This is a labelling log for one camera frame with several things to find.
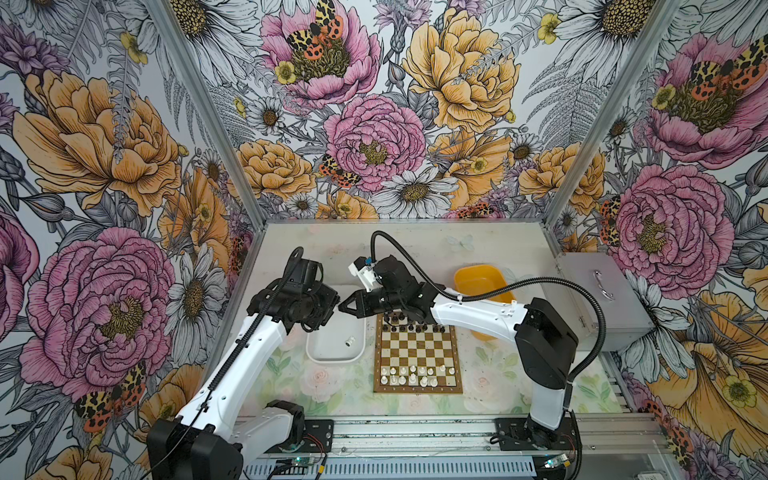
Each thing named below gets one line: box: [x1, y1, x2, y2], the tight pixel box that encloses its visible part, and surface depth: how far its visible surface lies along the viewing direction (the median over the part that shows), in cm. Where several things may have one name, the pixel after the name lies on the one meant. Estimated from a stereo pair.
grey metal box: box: [541, 252, 656, 351], surface depth 83 cm
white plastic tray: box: [305, 310, 367, 363], surface depth 89 cm
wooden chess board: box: [373, 311, 463, 393], surface depth 87 cm
